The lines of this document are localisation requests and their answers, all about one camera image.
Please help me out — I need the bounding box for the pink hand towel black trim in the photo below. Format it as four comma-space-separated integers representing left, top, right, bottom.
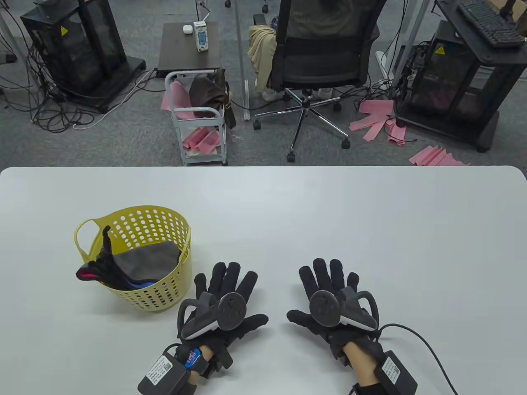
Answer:
76, 251, 124, 289

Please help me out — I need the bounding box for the black computer keyboard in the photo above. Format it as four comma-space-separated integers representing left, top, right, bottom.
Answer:
457, 0, 527, 49

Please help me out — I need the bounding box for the yellow perforated plastic basket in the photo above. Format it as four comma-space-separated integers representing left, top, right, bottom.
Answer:
74, 206, 193, 312

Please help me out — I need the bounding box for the black mesh equipment cabinet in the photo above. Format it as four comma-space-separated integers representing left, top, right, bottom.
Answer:
20, 0, 147, 114
393, 0, 527, 153

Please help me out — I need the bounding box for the brown leather bag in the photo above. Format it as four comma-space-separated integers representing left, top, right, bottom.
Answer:
188, 68, 238, 129

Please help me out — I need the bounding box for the black mesh office chair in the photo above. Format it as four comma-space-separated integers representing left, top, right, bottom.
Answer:
252, 0, 389, 163

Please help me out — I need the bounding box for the grey metal post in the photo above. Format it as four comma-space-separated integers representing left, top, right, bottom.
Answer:
234, 0, 251, 122

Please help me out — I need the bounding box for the black floor cable tangle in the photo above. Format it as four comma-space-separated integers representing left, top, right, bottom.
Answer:
0, 39, 159, 134
352, 39, 416, 114

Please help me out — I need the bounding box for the white desk leg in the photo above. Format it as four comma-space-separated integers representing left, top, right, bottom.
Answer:
375, 0, 432, 89

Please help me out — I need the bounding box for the person's right hand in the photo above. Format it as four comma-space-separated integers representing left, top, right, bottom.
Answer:
287, 258, 385, 356

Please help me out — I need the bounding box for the person's right forearm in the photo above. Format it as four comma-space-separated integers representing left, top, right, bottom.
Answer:
343, 342, 389, 395

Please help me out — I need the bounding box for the pink paper sheet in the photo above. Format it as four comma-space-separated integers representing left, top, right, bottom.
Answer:
349, 114, 392, 143
161, 80, 206, 121
386, 118, 408, 147
408, 145, 471, 167
357, 99, 396, 120
182, 126, 221, 151

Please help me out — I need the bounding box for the dark brown low table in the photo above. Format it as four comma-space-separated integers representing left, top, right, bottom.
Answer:
156, 22, 222, 75

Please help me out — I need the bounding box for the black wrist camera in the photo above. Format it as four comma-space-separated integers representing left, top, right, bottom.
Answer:
329, 335, 351, 367
205, 345, 234, 378

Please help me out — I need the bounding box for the white drink carton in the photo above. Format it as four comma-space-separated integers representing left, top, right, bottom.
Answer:
193, 21, 210, 53

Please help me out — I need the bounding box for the black wrist sensor box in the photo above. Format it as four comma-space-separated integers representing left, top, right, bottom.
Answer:
138, 353, 191, 395
374, 350, 418, 395

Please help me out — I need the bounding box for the grey-backed blue hand towel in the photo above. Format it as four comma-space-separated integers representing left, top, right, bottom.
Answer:
99, 225, 160, 291
110, 242, 182, 288

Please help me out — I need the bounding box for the white metal trolley cart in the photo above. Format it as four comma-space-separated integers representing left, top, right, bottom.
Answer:
165, 69, 229, 167

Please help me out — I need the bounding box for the grey VR controller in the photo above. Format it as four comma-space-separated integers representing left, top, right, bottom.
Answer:
177, 291, 248, 341
309, 287, 380, 331

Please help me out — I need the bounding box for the person's left hand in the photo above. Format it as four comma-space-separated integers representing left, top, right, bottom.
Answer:
175, 262, 269, 358

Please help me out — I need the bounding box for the black sensor cable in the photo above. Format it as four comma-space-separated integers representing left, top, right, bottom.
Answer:
378, 323, 459, 395

